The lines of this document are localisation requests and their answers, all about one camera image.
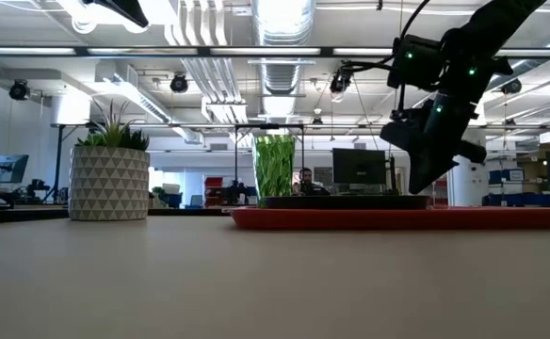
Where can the black background monitor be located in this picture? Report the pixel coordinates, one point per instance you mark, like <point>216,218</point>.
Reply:
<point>359,166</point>

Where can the person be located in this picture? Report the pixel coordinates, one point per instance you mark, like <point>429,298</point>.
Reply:
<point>307,183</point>

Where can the blue storage bins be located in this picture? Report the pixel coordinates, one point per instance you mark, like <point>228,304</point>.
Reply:
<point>506,176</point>

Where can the small tilted grey monitor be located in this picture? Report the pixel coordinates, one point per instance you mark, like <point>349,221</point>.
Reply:
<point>10,168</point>

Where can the thin black gantry frame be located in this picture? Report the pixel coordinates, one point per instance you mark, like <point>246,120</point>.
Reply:
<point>269,126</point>

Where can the red plastic tray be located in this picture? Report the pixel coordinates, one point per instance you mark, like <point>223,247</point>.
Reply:
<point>397,218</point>

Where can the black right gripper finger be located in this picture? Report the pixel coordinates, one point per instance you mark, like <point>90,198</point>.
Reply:
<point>442,170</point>
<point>418,176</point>

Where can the black ceiling spotlight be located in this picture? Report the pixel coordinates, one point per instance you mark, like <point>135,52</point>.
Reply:
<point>338,82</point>
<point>19,89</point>
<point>179,83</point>
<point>510,86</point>

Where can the faceted translucent plastic cup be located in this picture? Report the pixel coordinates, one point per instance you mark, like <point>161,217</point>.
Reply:
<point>275,165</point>

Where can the succulent in white patterned pot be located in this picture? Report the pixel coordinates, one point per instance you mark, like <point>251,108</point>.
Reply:
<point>110,183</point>

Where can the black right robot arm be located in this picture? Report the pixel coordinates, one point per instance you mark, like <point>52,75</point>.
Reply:
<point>491,28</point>

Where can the white round column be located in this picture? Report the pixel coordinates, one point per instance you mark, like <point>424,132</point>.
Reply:
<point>468,188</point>

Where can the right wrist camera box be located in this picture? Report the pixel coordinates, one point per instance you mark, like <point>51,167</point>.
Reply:
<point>397,132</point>

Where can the dark round plate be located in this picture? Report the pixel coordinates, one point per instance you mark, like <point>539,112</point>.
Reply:
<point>345,202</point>

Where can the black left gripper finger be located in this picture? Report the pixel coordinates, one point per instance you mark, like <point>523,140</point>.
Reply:
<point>124,9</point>

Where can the silver ceiling duct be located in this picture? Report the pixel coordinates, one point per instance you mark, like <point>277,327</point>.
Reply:
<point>282,28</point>

